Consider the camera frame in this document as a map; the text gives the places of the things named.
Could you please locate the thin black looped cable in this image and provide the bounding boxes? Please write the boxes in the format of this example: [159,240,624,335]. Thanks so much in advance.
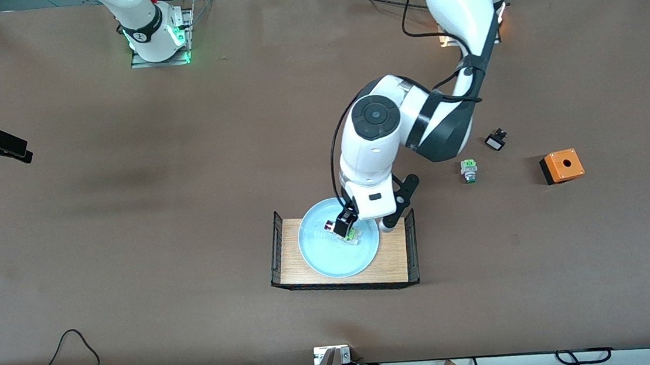
[35,326,101,365]

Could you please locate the small black switch module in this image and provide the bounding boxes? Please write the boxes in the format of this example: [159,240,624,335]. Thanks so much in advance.
[484,128,509,152]

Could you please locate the light blue round plate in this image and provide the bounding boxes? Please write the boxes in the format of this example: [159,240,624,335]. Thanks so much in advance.
[294,194,383,283]

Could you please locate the black cable coil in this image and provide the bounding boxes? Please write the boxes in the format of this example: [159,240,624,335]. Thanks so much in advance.
[553,346,614,365]

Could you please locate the wooden shelf black mesh sides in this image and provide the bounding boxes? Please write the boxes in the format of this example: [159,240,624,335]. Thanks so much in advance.
[264,199,422,301]

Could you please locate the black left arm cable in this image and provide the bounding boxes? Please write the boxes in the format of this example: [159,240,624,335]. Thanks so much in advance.
[316,0,501,213]

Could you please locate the green push button switch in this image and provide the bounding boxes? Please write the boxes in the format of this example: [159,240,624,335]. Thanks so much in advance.
[460,158,480,185]

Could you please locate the silver metal bracket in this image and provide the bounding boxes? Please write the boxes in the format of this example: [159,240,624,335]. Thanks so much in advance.
[312,344,352,365]

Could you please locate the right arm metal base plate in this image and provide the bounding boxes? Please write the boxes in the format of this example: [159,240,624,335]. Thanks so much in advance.
[126,6,198,70]

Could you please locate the orange button enclosure box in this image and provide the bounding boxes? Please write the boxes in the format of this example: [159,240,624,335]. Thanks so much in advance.
[538,148,586,186]

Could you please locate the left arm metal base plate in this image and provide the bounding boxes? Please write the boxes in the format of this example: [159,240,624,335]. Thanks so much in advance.
[435,6,503,50]

